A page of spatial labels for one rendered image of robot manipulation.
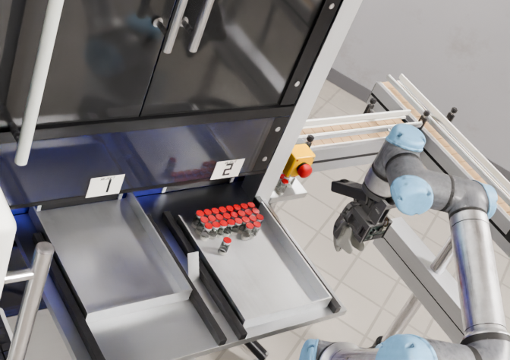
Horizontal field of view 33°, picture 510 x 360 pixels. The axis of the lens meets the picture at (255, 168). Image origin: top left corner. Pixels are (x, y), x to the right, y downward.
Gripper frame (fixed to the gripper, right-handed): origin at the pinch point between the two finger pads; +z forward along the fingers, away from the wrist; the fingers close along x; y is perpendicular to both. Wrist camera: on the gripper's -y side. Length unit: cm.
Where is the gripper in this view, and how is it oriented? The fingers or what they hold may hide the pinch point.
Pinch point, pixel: (338, 244)
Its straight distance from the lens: 196.2
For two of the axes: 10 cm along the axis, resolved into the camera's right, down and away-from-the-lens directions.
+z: -3.2, 7.4, 5.9
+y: 5.0, 6.6, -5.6
